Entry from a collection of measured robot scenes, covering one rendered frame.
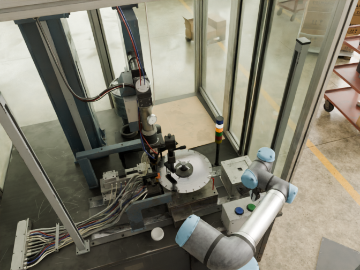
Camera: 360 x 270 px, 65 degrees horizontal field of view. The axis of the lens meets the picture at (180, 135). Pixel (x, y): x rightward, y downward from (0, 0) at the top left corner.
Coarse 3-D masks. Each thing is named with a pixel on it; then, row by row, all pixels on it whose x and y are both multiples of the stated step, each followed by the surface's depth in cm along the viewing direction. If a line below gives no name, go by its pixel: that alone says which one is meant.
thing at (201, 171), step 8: (176, 152) 177; (184, 152) 177; (192, 152) 177; (160, 160) 173; (176, 160) 172; (184, 160) 172; (192, 160) 172; (200, 160) 172; (208, 160) 171; (160, 168) 168; (200, 168) 167; (208, 168) 167; (160, 176) 164; (168, 176) 164; (176, 176) 163; (192, 176) 163; (200, 176) 163; (208, 176) 162; (168, 184) 159; (176, 184) 159; (184, 184) 159; (192, 184) 159; (200, 184) 158; (184, 192) 155
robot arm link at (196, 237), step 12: (192, 216) 99; (180, 228) 97; (192, 228) 95; (204, 228) 95; (180, 240) 96; (192, 240) 93; (204, 240) 92; (216, 240) 91; (192, 252) 94; (204, 252) 90; (204, 264) 93
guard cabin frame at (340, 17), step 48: (0, 0) 61; (48, 0) 63; (96, 0) 67; (144, 0) 69; (240, 0) 151; (336, 0) 88; (96, 48) 212; (336, 48) 96; (240, 144) 194; (0, 192) 188
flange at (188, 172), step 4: (176, 164) 169; (180, 164) 168; (188, 164) 168; (176, 168) 166; (180, 168) 165; (184, 168) 164; (192, 168) 166; (176, 172) 164; (180, 172) 164; (184, 172) 164; (188, 172) 164; (184, 176) 163
